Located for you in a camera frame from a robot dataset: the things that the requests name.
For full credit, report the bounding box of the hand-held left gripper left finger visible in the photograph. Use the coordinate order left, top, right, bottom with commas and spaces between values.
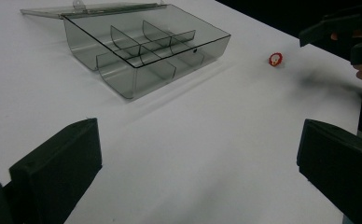
8, 118, 104, 224

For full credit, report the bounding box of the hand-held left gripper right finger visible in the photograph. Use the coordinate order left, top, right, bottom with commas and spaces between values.
296, 119, 362, 224

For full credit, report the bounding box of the small red round button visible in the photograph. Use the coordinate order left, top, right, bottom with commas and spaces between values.
268, 51, 284, 67

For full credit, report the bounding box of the clear grey compartment box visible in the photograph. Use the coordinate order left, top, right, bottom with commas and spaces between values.
20, 0, 232, 101

